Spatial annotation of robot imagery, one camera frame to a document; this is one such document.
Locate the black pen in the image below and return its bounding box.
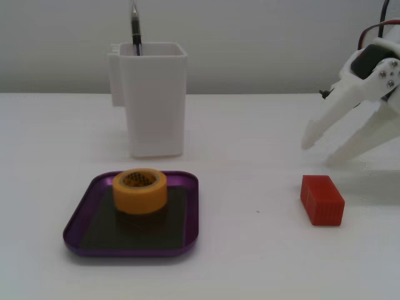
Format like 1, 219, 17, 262
129, 0, 143, 57

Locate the black cable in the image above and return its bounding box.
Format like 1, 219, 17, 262
378, 0, 391, 36

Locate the red servo wire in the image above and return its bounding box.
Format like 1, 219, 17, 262
357, 19, 400, 51

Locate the purple metal tray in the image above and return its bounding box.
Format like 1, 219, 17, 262
62, 170, 200, 258

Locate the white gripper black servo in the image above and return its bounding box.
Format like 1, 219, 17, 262
301, 39, 400, 168

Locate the yellow tape roll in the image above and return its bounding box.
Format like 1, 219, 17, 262
112, 167, 168, 215

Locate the red rectangular block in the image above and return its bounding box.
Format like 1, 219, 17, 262
300, 174, 346, 227

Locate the white plastic pen holder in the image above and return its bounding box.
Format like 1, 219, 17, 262
107, 42, 188, 160

